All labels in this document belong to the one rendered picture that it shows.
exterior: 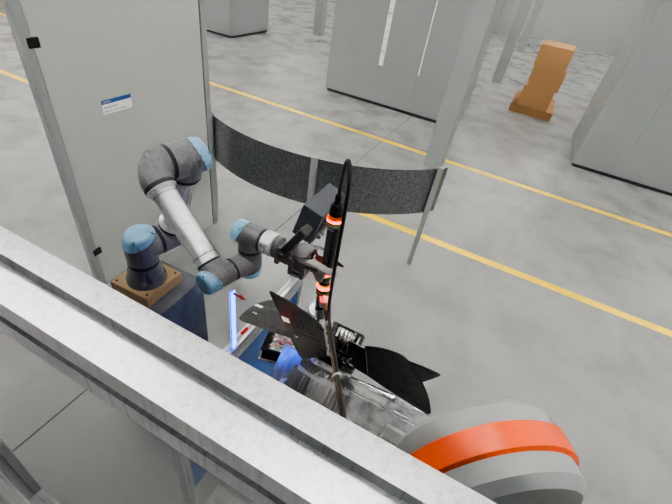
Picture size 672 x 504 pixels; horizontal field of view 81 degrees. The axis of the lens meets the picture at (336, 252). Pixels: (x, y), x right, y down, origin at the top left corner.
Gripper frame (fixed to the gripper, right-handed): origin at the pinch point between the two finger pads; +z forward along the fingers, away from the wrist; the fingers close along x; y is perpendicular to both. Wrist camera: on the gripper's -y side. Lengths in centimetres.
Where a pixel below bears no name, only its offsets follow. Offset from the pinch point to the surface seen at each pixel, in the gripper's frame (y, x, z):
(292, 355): 46.6, 1.6, -10.0
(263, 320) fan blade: 31.8, 4.5, -20.9
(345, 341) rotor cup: 26.2, 1.5, 8.0
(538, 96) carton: 112, -801, 49
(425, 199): 82, -208, -12
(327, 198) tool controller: 26, -71, -37
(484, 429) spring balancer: -45, 60, 36
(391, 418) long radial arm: 37.1, 11.1, 30.1
